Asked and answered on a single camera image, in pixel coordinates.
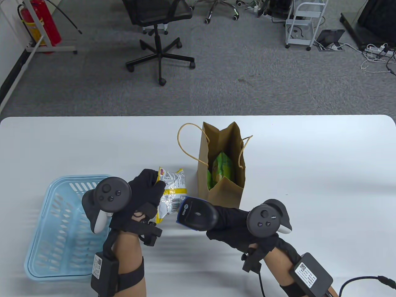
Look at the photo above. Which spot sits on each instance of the person's right hand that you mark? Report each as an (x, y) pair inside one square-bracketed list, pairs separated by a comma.
[(232, 225)]

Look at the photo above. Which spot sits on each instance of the black equipment stand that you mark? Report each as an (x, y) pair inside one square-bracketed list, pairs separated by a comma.
[(377, 18)]

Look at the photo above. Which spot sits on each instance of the chrome chair base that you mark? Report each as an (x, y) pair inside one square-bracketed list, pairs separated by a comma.
[(211, 12)]

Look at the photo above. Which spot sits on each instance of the green cucumber print chips bag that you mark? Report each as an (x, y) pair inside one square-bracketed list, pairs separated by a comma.
[(222, 168)]

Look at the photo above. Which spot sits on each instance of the person's right forearm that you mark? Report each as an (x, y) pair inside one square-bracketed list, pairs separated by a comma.
[(278, 266)]

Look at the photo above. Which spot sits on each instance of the black and blue barcode scanner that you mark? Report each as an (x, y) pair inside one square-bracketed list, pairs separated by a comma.
[(198, 215)]

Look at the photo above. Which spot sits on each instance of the white metal stand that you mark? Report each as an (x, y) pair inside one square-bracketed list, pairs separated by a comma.
[(62, 48)]

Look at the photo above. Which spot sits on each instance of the black lidded floor box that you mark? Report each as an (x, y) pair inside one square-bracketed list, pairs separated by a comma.
[(329, 36)]

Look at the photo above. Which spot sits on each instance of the white utility cart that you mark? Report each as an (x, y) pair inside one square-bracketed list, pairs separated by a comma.
[(309, 37)]

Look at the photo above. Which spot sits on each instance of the black office chair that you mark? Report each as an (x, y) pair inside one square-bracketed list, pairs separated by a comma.
[(157, 12)]

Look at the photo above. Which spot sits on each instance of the light blue plastic basket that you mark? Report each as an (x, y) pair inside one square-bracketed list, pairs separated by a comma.
[(55, 277)]

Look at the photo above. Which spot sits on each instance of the brown paper bag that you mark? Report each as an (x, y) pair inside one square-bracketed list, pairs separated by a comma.
[(225, 195)]

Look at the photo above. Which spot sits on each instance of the white power strip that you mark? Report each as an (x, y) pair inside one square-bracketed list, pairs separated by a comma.
[(376, 51)]

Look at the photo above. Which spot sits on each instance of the red fire extinguisher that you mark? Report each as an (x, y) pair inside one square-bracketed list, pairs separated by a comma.
[(46, 24)]

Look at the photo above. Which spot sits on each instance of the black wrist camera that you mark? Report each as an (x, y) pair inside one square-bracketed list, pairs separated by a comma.
[(151, 233), (252, 263)]

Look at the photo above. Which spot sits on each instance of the black labelled sensor box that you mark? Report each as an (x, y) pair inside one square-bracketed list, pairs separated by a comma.
[(105, 275), (311, 275)]

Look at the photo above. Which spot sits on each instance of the person's left forearm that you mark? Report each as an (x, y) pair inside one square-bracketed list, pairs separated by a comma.
[(128, 247)]

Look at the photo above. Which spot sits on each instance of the white and black controller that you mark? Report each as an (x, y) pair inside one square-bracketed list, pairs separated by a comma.
[(111, 191), (263, 221)]

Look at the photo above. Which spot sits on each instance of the yellow bag of chips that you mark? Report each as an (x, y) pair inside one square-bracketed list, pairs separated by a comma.
[(171, 185)]

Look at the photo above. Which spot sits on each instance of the person's left hand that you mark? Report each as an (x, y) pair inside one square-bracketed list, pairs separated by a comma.
[(142, 201)]

